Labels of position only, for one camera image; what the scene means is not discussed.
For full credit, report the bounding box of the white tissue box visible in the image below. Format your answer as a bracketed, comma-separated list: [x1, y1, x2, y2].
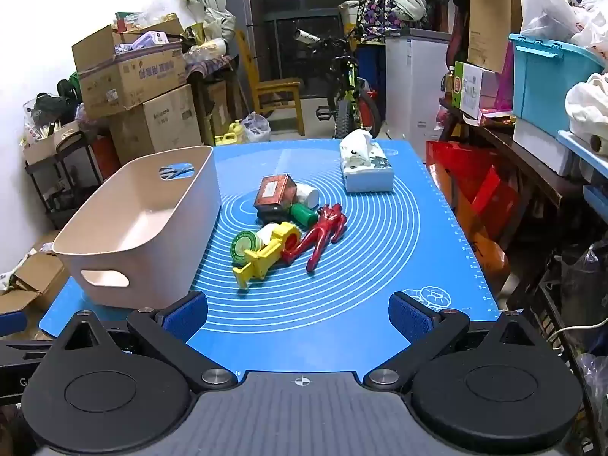
[339, 129, 395, 193]

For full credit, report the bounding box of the beige plastic basket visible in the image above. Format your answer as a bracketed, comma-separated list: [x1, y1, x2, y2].
[52, 145, 223, 309]

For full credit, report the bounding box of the clear plastic bag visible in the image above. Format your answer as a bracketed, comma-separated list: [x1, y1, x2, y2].
[240, 113, 271, 143]

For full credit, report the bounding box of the green bottle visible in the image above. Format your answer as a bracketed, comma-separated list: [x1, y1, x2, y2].
[289, 203, 319, 229]

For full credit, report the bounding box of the light blue tray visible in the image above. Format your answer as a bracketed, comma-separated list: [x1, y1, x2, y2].
[558, 130, 608, 177]

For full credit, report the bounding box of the floral cloth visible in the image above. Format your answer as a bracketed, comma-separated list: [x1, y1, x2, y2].
[356, 0, 412, 41]

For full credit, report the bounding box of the light blue storage bin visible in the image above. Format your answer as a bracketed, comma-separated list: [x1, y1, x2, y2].
[508, 33, 608, 138]

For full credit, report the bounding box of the torn cardboard box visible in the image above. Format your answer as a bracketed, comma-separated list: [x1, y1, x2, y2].
[0, 242, 70, 314]

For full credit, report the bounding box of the brown tin box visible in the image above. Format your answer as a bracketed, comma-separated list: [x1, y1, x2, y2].
[253, 174, 298, 219]

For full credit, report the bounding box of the red paper bag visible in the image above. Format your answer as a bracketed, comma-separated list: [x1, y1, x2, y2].
[425, 140, 521, 267]

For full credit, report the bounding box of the red and black appliance box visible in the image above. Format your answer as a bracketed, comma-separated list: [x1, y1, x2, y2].
[92, 135, 120, 177]

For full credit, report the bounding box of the open printed cardboard box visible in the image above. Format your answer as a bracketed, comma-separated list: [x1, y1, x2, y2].
[72, 26, 187, 119]

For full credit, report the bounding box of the black shelf cart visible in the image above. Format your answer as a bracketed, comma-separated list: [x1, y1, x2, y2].
[24, 128, 111, 229]

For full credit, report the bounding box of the white plastic bag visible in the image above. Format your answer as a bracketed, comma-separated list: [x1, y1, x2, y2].
[515, 0, 608, 48]

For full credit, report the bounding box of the large taped cardboard box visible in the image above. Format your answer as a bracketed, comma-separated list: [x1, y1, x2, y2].
[109, 84, 203, 165]

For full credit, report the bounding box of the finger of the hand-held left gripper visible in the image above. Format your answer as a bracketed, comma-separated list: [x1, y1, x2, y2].
[0, 338, 60, 367]
[0, 312, 28, 338]

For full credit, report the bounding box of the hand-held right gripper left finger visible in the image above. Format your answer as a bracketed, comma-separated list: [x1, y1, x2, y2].
[51, 291, 239, 393]

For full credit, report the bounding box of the yellow plastic jug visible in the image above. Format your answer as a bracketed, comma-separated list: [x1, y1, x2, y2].
[214, 121, 245, 146]

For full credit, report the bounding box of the purple packet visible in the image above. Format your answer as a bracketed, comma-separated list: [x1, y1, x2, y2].
[140, 31, 170, 51]

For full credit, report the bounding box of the white jar with green lid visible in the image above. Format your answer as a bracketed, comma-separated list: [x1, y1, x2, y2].
[230, 224, 281, 267]

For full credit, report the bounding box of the blue silicone mat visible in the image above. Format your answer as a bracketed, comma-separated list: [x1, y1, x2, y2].
[38, 139, 502, 375]

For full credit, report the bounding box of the black and green bicycle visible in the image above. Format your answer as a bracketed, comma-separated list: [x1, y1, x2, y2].
[292, 28, 383, 139]

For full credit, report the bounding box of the tall cardboard box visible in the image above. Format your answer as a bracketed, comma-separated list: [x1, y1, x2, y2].
[468, 0, 523, 74]

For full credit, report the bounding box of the cluttered wooden table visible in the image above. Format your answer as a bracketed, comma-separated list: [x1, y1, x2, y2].
[185, 54, 238, 146]

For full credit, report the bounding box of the white cable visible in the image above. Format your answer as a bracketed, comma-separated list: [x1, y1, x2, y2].
[546, 317, 604, 343]

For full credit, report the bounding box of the wooden chair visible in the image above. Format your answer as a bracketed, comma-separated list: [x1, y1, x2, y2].
[236, 31, 305, 136]

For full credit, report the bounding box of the white bottle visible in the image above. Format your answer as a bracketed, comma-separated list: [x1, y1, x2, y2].
[293, 183, 320, 210]

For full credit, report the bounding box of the small cardboard box with handle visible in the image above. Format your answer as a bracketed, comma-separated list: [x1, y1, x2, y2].
[24, 121, 84, 165]

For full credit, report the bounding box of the red toy figure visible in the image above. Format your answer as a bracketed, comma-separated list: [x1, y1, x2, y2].
[280, 203, 348, 275]

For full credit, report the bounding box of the dark wooden table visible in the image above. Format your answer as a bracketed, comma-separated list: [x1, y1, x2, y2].
[439, 100, 585, 295]

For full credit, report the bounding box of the black bag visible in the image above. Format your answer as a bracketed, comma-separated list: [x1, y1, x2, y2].
[35, 78, 79, 129]

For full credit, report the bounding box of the white chest freezer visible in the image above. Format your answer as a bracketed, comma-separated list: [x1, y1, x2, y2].
[385, 28, 452, 153]

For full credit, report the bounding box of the white cloth bag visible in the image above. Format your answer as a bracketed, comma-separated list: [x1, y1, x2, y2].
[565, 73, 608, 155]

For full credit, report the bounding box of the green and white box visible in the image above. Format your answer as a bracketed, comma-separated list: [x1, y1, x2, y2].
[453, 61, 499, 122]

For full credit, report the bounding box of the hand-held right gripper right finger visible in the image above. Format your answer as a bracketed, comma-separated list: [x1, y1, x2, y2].
[363, 291, 554, 393]

